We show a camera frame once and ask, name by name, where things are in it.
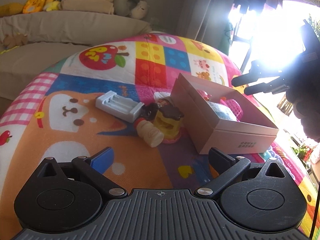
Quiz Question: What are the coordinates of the right gloved hand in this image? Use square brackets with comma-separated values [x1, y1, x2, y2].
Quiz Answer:
[286, 81, 319, 142]

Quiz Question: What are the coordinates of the black-haired doll keychain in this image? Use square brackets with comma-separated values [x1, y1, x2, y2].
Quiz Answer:
[139, 99, 172, 122]

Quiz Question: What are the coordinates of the yellow duck plush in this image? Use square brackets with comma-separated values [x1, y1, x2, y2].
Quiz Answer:
[43, 0, 60, 12]

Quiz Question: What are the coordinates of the pink toy basket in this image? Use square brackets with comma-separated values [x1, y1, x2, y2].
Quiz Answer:
[220, 97, 243, 121]

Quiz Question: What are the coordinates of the chocolate pudding toy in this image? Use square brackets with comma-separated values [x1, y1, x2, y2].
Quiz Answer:
[153, 105, 184, 142]

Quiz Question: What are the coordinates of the colourful cartoon play mat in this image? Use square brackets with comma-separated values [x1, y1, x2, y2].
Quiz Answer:
[1, 34, 316, 239]

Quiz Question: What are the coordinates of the small white drink bottle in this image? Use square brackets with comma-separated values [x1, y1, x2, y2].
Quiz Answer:
[134, 118, 164, 148]

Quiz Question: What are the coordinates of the white bear plush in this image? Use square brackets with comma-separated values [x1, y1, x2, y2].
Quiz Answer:
[130, 1, 149, 20]

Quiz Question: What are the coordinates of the pink pig toy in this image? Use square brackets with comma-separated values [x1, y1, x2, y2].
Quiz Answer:
[197, 89, 212, 101]

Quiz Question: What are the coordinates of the yellow pillow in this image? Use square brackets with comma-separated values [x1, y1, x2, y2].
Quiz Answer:
[0, 3, 24, 17]

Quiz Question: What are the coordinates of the blue white wipes packet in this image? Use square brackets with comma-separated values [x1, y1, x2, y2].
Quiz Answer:
[207, 101, 237, 121]

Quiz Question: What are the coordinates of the brown plush toy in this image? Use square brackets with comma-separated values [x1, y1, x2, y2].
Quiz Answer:
[2, 34, 28, 49]

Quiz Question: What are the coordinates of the white battery charger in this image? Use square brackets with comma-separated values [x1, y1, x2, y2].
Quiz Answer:
[95, 91, 144, 123]

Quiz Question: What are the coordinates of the grey neck pillow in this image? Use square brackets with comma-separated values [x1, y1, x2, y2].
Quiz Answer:
[113, 0, 146, 17]

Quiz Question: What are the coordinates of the pink cardboard box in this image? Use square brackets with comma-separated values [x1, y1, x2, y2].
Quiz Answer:
[171, 73, 278, 154]

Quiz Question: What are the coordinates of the beige sofa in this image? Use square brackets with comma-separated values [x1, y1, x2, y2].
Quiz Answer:
[1, 10, 151, 112]

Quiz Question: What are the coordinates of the yellow orange cushion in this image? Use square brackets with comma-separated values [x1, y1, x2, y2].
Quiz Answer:
[22, 0, 46, 14]

